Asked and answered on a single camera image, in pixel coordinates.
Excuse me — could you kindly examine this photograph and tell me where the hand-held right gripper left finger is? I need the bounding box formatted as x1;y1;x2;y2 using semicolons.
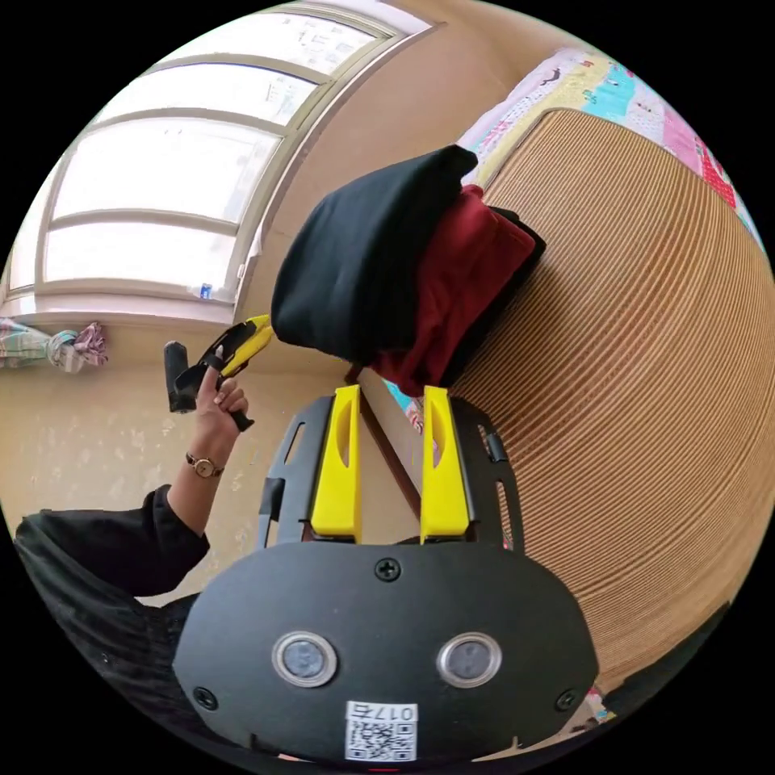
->
310;384;363;541

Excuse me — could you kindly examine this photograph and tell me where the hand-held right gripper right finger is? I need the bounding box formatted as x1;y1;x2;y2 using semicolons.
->
418;384;470;544

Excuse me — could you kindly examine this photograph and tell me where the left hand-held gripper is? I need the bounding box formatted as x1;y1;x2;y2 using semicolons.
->
174;313;274;434

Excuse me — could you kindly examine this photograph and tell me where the person's left forearm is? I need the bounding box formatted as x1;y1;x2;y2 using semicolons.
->
145;440;230;584

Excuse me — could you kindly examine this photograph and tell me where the person's left hand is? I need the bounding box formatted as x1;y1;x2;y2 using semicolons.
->
193;367;250;454

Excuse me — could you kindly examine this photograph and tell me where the pile of clothes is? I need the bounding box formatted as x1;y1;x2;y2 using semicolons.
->
270;144;548;399

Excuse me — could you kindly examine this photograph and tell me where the plaid curtain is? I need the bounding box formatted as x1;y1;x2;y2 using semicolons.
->
0;316;111;375

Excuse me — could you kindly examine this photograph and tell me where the bed with woven mat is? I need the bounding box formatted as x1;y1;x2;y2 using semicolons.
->
345;47;773;727

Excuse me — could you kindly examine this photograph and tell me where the window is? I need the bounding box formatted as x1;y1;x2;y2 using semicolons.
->
2;0;438;311

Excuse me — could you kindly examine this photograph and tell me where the person's body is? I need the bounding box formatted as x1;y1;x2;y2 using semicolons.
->
11;507;210;731

